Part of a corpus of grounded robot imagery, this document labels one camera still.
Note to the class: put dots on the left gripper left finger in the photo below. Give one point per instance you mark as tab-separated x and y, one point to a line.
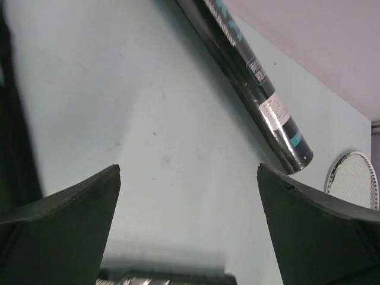
61	238

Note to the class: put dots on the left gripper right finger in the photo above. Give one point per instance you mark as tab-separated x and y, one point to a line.
318	238

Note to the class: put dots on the black racket bag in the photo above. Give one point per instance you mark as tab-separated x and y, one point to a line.
20	183

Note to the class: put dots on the black shuttlecock tube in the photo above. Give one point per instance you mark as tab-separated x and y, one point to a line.
225	41

